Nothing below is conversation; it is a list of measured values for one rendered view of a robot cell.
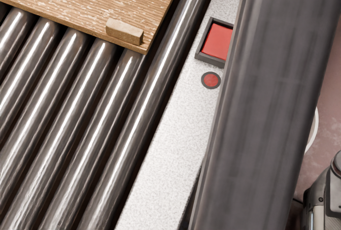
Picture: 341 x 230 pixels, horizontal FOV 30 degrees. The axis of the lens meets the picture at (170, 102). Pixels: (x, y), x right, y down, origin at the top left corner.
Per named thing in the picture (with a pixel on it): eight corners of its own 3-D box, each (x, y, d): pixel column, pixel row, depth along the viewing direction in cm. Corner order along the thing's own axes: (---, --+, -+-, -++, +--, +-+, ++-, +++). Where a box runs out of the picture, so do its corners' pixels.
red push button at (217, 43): (246, 39, 103) (248, 34, 102) (235, 68, 101) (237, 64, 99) (212, 27, 104) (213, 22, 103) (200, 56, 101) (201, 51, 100)
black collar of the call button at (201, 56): (252, 36, 104) (254, 31, 102) (239, 74, 100) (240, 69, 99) (209, 22, 104) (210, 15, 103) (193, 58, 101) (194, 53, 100)
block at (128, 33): (143, 38, 100) (144, 28, 97) (139, 47, 99) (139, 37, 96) (109, 26, 100) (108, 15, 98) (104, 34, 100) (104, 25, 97)
